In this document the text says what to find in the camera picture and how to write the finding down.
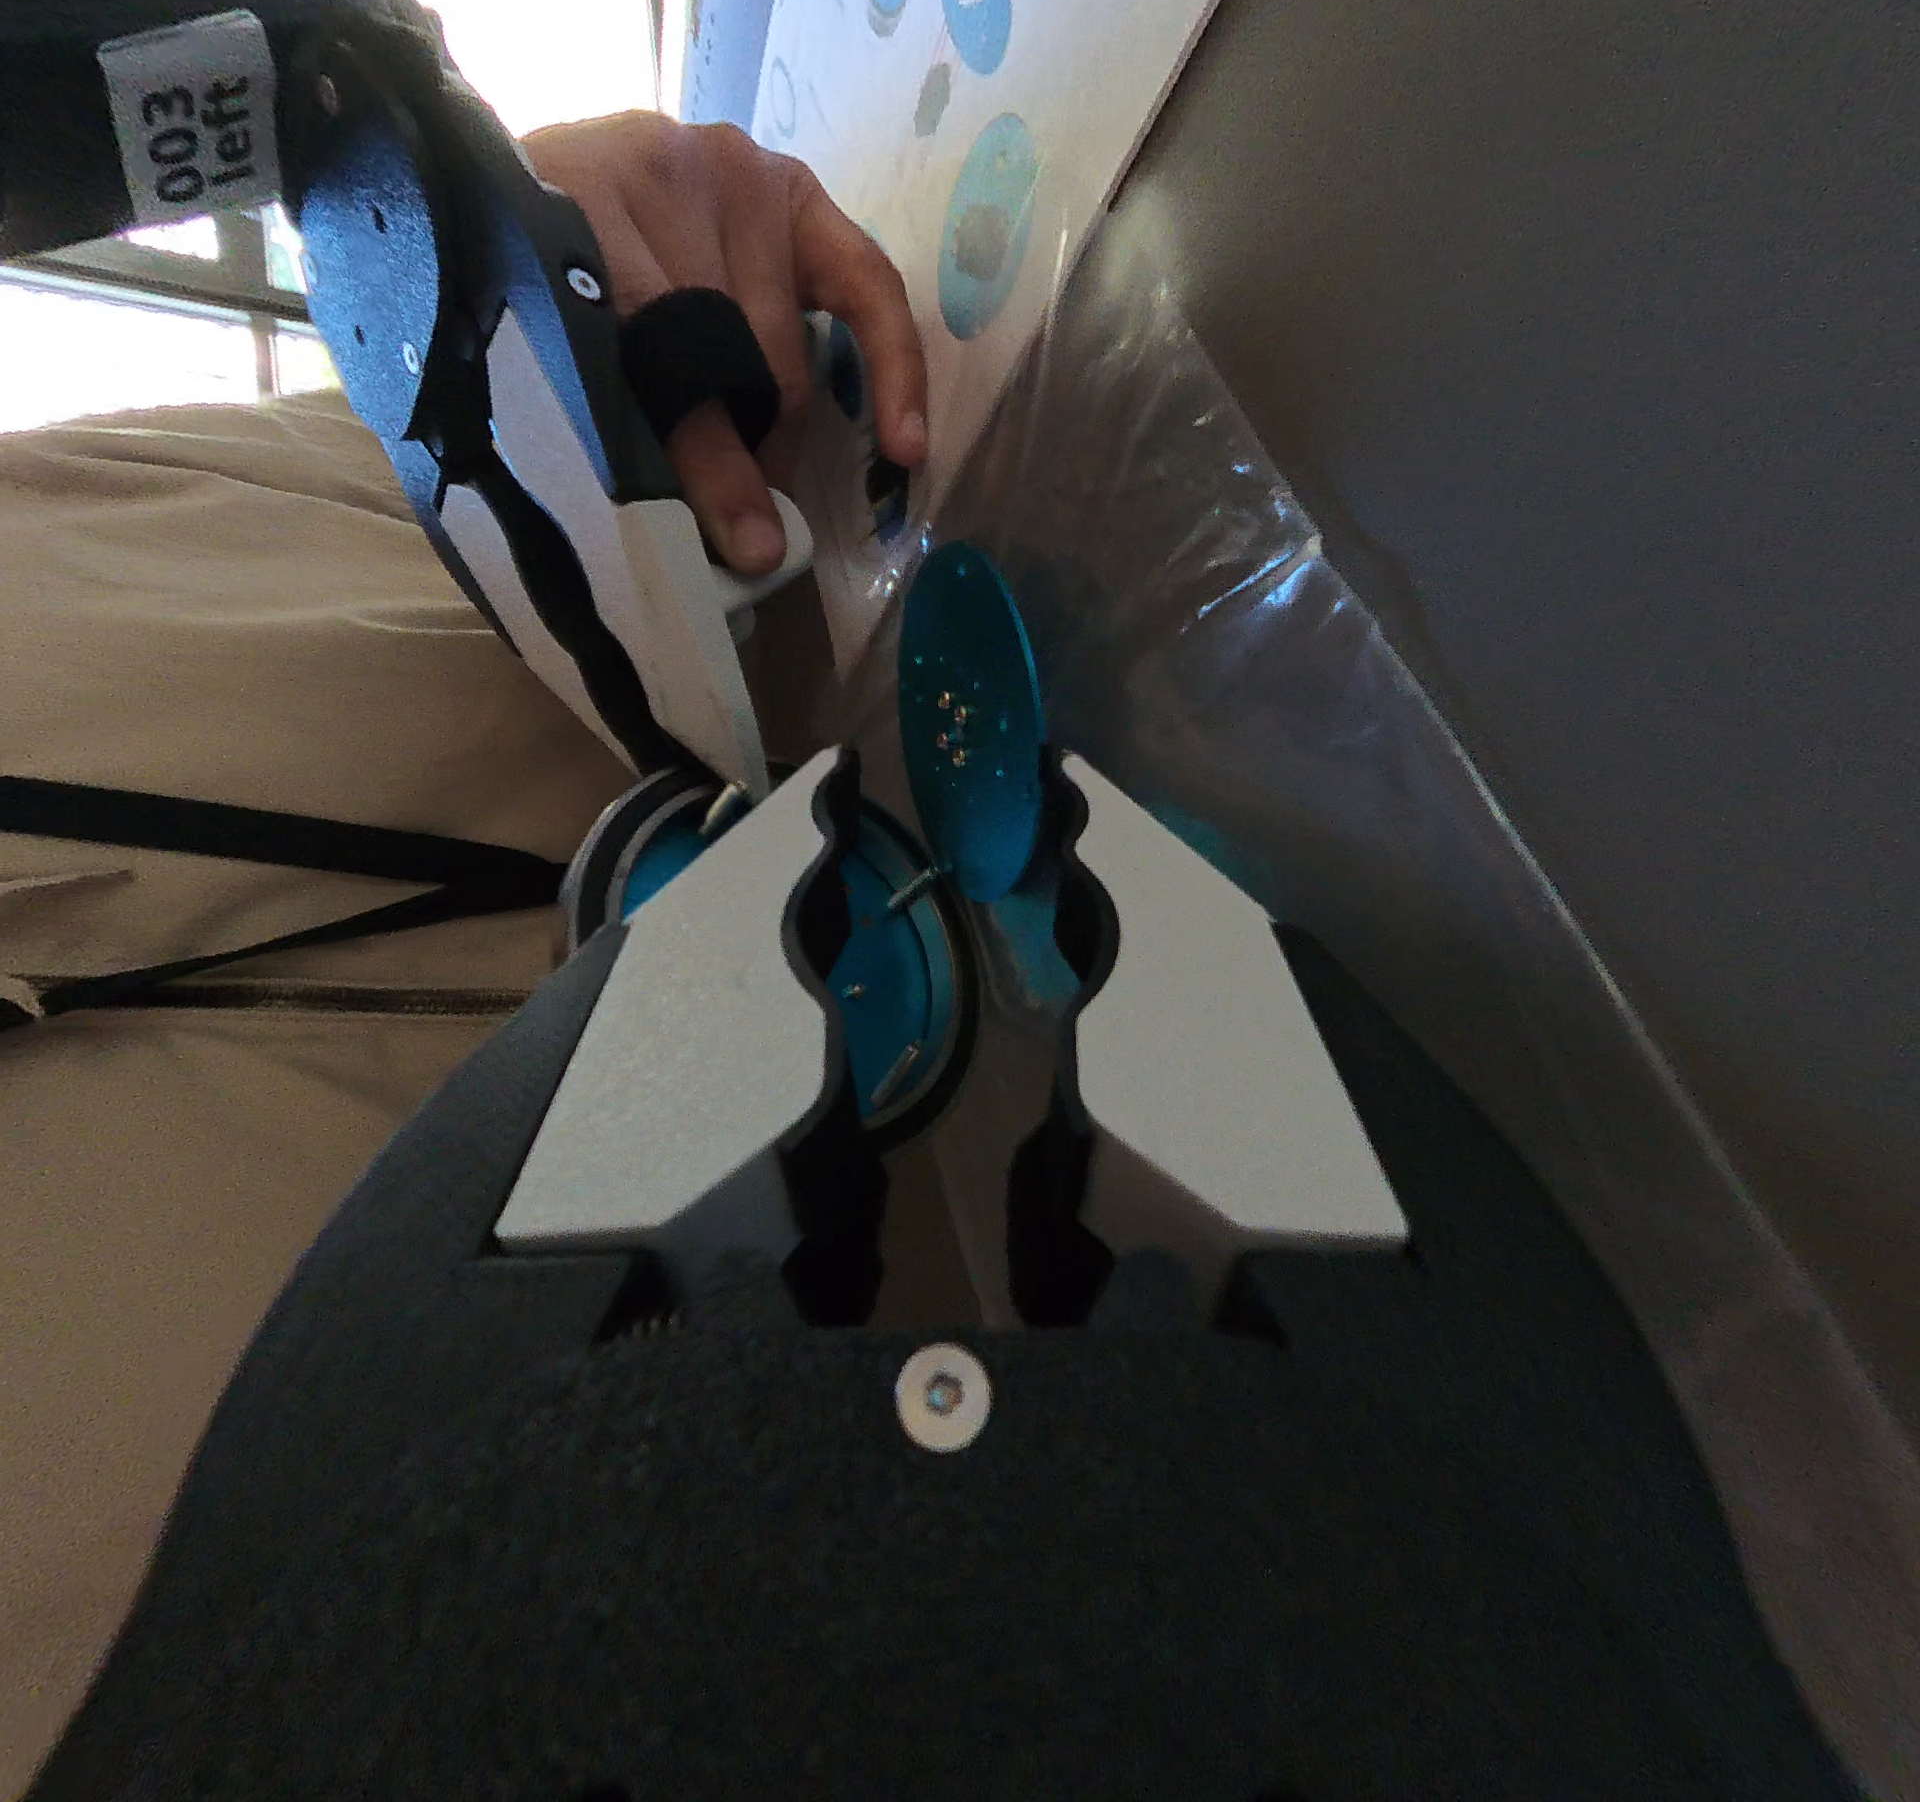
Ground black shoulder strap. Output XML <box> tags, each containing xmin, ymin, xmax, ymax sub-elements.
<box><xmin>0</xmin><ymin>773</ymin><xmax>571</xmax><ymax>1033</ymax></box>

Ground large side window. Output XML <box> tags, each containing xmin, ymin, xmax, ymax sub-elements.
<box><xmin>0</xmin><ymin>0</ymin><xmax>711</xmax><ymax>434</ymax></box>

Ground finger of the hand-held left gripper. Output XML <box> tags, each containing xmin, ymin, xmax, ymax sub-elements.
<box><xmin>485</xmin><ymin>308</ymin><xmax>774</xmax><ymax>802</ymax></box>
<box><xmin>434</xmin><ymin>469</ymin><xmax>671</xmax><ymax>783</ymax></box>

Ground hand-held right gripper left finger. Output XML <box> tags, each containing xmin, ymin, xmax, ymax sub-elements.
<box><xmin>495</xmin><ymin>744</ymin><xmax>889</xmax><ymax>1332</ymax></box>

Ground person's left hand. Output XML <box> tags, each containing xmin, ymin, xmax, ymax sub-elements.
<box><xmin>517</xmin><ymin>105</ymin><xmax>932</xmax><ymax>573</ymax></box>

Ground blue disc with square bracket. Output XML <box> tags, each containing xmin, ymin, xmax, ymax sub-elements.
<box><xmin>618</xmin><ymin>817</ymin><xmax>963</xmax><ymax>1105</ymax></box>

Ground blue round base plate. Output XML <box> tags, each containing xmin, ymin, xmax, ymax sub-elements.
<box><xmin>894</xmin><ymin>538</ymin><xmax>1051</xmax><ymax>907</ymax></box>

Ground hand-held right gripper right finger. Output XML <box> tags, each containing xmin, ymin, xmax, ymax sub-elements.
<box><xmin>1009</xmin><ymin>748</ymin><xmax>1412</xmax><ymax>1332</ymax></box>

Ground white instruction manual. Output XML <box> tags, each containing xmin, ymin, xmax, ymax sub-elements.
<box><xmin>675</xmin><ymin>0</ymin><xmax>1289</xmax><ymax>702</ymax></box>

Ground clear plastic bag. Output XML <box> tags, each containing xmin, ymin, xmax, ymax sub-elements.
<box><xmin>751</xmin><ymin>166</ymin><xmax>1920</xmax><ymax>1730</ymax></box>

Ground grey desk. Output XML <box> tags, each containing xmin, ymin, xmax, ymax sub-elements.
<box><xmin>1111</xmin><ymin>0</ymin><xmax>1920</xmax><ymax>1384</ymax></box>

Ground silver bearing ring blue base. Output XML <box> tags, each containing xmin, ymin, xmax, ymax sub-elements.
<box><xmin>562</xmin><ymin>758</ymin><xmax>989</xmax><ymax>1139</ymax></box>

